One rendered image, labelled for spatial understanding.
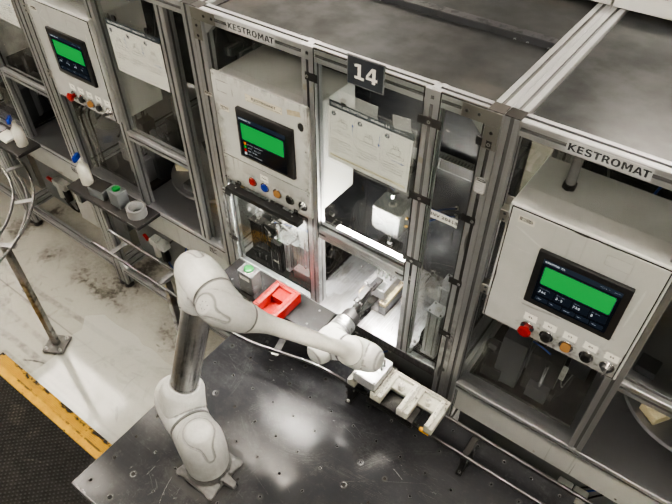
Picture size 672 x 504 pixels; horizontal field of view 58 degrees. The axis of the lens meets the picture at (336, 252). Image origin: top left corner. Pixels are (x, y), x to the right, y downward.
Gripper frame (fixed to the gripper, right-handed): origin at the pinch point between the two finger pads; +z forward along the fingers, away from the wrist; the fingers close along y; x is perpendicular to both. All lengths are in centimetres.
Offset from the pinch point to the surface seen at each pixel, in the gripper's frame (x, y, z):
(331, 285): 20.8, -9.0, -2.4
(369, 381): -19.7, -7.2, -33.3
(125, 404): 107, -100, -69
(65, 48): 146, 67, -17
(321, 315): 14.3, -9.0, -17.9
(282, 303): 27.9, -3.6, -25.9
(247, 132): 46, 66, -17
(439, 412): -46, -11, -27
